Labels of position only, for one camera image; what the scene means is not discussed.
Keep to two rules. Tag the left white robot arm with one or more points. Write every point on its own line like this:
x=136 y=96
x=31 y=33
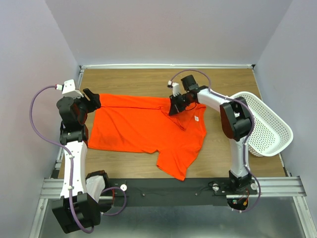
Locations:
x=77 y=207

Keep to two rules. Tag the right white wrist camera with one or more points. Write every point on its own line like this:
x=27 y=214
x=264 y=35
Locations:
x=175 y=88

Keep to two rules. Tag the left aluminium side rail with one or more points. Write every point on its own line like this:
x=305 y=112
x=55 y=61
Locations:
x=58 y=162

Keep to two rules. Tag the orange t shirt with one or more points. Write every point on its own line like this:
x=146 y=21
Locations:
x=143 y=125

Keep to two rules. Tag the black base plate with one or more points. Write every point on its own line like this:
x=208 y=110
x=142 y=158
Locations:
x=142 y=192

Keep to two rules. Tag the right white knob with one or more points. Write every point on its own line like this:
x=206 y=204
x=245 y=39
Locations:
x=215 y=187

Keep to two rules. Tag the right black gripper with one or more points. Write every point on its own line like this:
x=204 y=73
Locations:
x=174 y=108

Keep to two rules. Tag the white plastic basket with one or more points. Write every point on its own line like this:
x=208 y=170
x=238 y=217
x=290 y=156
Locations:
x=271 y=134

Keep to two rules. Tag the aluminium frame rail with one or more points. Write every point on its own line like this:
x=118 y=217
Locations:
x=270 y=187

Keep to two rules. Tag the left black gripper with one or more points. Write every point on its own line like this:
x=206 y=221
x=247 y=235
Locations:
x=95 y=100

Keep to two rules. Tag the left white knob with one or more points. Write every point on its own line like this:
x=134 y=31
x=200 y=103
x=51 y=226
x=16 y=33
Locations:
x=123 y=187

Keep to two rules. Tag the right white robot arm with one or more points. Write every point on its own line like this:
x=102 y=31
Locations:
x=237 y=123

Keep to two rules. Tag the back aluminium edge strip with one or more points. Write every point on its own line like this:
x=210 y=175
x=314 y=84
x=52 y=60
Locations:
x=166 y=66

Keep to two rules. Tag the white knob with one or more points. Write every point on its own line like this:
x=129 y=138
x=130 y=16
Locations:
x=215 y=187
x=123 y=187

